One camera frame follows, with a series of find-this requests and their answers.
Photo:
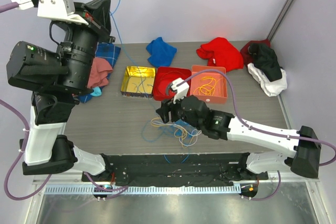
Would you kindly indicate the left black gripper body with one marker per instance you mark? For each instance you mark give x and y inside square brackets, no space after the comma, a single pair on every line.
[78,55]

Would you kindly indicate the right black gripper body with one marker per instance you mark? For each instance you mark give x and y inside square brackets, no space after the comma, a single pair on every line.
[177,113]

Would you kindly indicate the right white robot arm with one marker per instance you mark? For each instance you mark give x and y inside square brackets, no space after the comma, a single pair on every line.
[297,151]

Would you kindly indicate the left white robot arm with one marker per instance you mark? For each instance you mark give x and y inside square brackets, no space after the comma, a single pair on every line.
[55,80]

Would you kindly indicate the salmon pink cloth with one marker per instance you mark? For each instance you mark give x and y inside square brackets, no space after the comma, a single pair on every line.
[99,73]

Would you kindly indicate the salmon pink square box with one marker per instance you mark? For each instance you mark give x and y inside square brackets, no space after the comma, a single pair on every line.
[209,86]

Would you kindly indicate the red square box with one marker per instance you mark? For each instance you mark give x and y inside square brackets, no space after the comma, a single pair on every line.
[164,76]

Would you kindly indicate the gold metal tin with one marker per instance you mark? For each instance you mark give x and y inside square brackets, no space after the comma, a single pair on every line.
[138,82]

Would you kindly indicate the light blue cloth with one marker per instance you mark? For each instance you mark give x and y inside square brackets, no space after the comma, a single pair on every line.
[96,92]

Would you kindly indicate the dark red cloth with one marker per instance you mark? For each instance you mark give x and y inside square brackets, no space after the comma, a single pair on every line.
[247,58]

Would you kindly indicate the white cloth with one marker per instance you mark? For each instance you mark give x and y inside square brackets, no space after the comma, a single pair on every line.
[270,88]

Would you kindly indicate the black cloth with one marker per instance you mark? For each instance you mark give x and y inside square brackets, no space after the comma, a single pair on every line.
[265,59]

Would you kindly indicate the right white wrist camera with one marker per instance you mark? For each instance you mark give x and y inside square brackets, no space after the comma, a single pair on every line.
[180,87]

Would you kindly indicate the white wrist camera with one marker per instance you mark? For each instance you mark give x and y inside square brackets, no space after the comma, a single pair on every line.
[180,87]
[58,10]

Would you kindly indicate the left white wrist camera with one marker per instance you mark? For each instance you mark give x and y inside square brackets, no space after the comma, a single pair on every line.
[58,10]

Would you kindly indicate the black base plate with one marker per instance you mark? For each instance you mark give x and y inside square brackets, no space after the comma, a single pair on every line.
[198,170]

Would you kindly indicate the white slotted cable duct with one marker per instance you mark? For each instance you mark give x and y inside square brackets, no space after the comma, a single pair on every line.
[85,189]

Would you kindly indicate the right corner aluminium post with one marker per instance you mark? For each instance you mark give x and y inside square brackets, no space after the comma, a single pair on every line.
[280,18]

